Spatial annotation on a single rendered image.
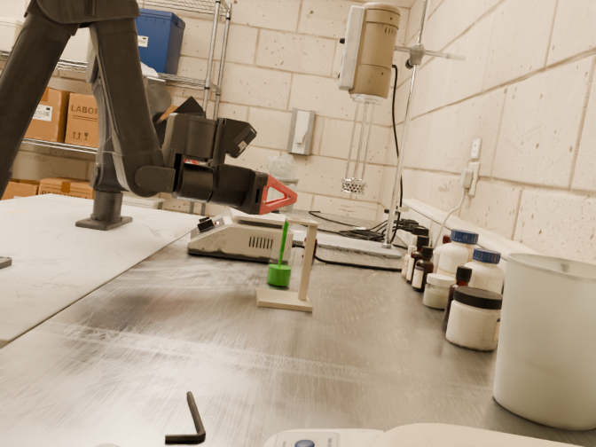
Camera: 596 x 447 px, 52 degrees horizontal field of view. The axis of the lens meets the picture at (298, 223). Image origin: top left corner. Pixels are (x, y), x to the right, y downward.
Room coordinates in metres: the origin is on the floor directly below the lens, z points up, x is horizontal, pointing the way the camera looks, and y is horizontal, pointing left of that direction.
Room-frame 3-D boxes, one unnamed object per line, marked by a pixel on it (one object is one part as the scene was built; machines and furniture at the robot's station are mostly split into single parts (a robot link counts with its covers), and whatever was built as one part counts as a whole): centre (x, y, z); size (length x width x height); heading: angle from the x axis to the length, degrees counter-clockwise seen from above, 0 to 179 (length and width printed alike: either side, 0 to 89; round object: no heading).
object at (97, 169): (1.38, 0.43, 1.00); 0.09 x 0.06 x 0.06; 123
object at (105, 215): (1.38, 0.43, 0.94); 0.20 x 0.07 x 0.08; 179
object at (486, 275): (0.96, -0.30, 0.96); 0.06 x 0.06 x 0.11
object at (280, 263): (1.02, 0.02, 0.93); 0.04 x 0.04 x 0.06
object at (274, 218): (1.24, 0.08, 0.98); 0.12 x 0.12 x 0.01; 10
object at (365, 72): (1.61, -0.11, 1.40); 0.15 x 0.11 x 0.24; 89
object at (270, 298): (0.90, 0.01, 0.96); 0.08 x 0.08 x 0.13; 8
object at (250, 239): (1.24, 0.10, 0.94); 0.22 x 0.13 x 0.08; 100
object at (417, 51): (1.65, -0.23, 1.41); 0.25 x 0.11 x 0.05; 89
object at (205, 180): (0.93, 0.17, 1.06); 0.07 x 0.06 x 0.07; 119
